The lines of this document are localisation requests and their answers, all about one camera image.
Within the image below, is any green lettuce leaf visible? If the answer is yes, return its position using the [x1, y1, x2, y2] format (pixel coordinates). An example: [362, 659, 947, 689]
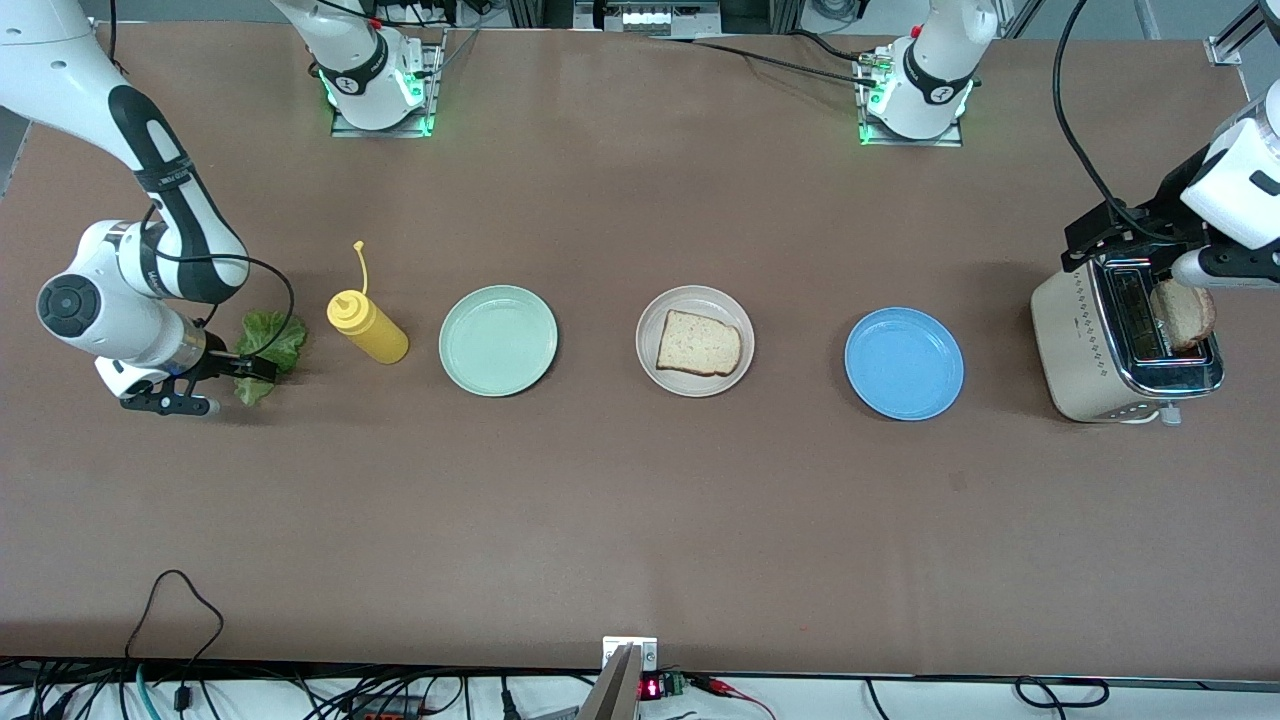
[232, 310, 308, 406]

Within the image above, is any toasted bread slice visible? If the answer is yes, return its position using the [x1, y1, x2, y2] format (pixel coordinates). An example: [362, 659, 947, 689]
[1149, 277, 1218, 353]
[656, 309, 744, 378]

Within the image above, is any yellow mustard squeeze bottle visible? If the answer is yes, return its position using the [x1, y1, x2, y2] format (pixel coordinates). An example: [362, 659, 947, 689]
[327, 240, 410, 366]

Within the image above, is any blue plate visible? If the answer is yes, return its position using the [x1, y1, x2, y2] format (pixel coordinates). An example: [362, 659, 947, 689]
[844, 307, 965, 422]

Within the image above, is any pale green plate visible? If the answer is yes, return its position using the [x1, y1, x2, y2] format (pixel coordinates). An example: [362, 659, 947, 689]
[439, 285, 559, 398]

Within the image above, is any beige plate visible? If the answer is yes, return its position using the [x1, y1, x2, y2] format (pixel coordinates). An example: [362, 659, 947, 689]
[636, 285, 756, 398]

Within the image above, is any beige chrome toaster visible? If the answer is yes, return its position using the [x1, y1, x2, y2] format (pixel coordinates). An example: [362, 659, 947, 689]
[1030, 245, 1226, 426]

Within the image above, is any device with white lights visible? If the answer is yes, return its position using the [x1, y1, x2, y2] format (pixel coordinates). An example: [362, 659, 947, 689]
[575, 0, 721, 36]

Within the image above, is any red clip lead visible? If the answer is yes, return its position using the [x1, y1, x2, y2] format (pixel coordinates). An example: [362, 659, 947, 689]
[688, 674, 776, 720]

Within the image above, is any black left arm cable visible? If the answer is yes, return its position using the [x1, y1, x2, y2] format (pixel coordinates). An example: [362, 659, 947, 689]
[1053, 0, 1201, 246]

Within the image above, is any aluminium frame profile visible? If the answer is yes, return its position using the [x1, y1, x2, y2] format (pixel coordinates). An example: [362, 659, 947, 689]
[1205, 0, 1266, 66]

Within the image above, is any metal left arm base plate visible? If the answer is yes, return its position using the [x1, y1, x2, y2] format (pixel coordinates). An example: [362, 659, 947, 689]
[858, 50, 966, 148]

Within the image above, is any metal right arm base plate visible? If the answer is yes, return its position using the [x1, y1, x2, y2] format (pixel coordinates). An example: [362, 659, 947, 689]
[330, 30, 442, 139]

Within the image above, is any short black table cable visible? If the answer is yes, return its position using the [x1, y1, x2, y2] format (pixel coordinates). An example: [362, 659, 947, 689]
[788, 28, 873, 65]

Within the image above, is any black looped cable with plug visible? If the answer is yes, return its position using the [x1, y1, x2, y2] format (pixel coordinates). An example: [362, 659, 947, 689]
[125, 570, 226, 716]

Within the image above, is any long black table cable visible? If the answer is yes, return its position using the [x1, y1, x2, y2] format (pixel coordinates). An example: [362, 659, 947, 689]
[648, 33, 881, 89]

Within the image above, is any black coiled cable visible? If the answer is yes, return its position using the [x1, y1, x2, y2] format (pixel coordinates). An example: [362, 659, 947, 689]
[1015, 677, 1111, 711]

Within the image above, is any grey metal camera bracket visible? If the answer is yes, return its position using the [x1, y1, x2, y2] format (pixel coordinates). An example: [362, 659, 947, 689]
[575, 636, 659, 720]

